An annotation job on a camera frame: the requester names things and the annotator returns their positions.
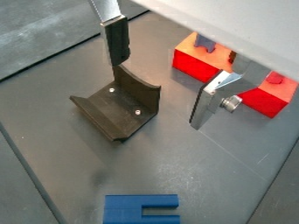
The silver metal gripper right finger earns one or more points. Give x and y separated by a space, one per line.
219 92

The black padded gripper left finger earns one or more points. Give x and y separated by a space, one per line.
113 29

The black curved fixture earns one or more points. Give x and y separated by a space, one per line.
121 106

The blue square-circle object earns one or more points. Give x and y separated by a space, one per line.
123 209

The red peg board base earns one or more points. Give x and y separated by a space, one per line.
268 98

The red square peg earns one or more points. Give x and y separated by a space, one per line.
275 78

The light blue notched peg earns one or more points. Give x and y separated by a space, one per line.
204 42

